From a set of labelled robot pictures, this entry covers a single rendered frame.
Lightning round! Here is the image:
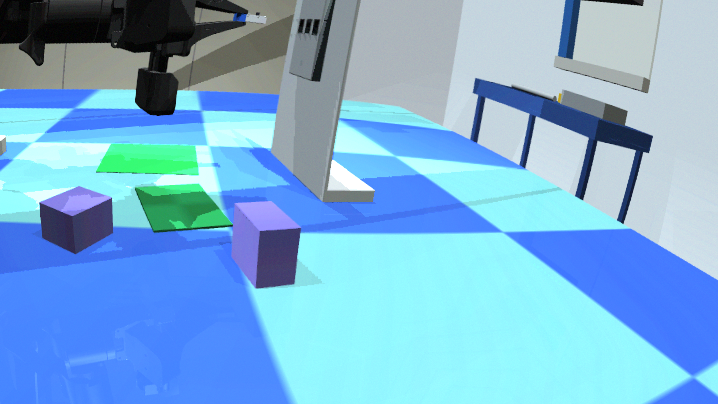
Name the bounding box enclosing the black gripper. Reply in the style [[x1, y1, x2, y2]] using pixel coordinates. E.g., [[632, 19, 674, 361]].
[[92, 0, 248, 116]]

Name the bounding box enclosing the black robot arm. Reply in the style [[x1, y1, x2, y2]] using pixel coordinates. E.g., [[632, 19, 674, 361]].
[[0, 0, 196, 66]]

